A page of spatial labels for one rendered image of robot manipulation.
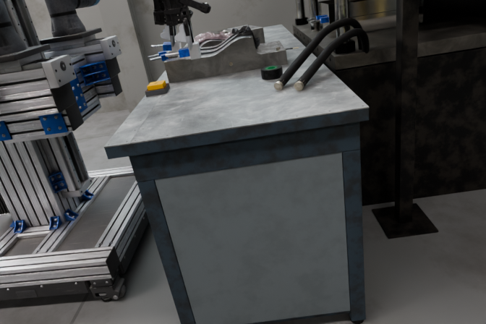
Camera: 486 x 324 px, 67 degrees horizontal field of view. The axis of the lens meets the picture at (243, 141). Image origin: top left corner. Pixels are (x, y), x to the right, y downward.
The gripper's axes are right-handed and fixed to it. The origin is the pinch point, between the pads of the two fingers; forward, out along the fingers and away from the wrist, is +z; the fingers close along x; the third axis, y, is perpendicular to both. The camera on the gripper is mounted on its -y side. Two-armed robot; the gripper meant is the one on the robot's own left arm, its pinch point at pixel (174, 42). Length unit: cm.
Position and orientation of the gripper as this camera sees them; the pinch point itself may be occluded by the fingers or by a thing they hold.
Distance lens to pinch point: 174.3
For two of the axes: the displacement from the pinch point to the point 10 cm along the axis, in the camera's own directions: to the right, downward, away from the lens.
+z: 0.1, 8.5, 5.2
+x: 0.3, 5.2, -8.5
